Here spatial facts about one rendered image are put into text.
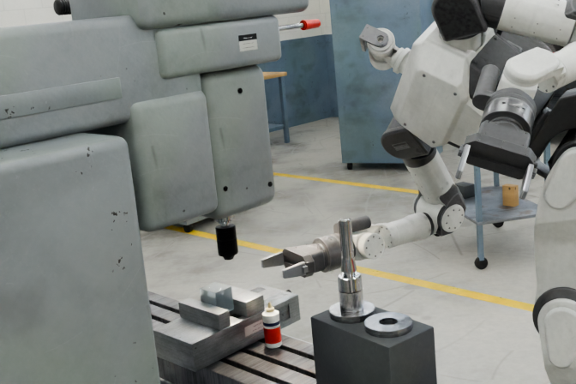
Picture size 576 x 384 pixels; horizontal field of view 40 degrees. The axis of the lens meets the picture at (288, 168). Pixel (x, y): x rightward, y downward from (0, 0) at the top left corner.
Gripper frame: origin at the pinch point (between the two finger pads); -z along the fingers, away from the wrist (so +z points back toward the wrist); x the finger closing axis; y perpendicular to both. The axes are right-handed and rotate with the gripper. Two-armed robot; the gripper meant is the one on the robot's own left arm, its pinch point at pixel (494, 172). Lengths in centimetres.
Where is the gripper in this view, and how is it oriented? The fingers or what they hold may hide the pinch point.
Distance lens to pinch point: 135.7
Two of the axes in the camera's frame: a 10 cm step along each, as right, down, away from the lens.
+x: -9.3, -3.0, 1.8
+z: 3.4, -6.6, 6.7
